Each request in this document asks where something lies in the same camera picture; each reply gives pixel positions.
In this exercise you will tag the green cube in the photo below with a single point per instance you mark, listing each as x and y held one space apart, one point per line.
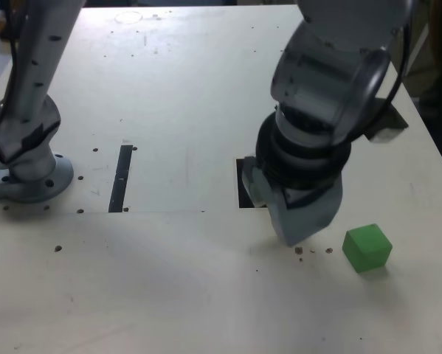
368 249

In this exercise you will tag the black tape strip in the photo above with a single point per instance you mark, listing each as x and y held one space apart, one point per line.
120 177

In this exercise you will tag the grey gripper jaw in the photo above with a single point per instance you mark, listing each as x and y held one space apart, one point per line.
305 221
255 180

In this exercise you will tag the brown box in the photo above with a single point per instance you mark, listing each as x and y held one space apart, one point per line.
1 26

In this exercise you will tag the black tape square outline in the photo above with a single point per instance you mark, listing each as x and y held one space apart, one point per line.
241 195

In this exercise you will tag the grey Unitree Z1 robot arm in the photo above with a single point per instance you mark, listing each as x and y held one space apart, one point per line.
25 92

